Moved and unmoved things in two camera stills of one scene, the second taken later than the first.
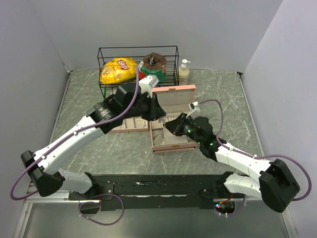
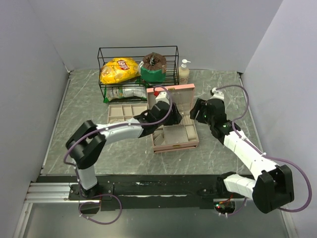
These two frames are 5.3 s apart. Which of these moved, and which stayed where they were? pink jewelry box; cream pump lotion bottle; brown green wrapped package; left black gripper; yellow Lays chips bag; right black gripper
Moved: right black gripper; left black gripper
Stayed: cream pump lotion bottle; yellow Lays chips bag; pink jewelry box; brown green wrapped package
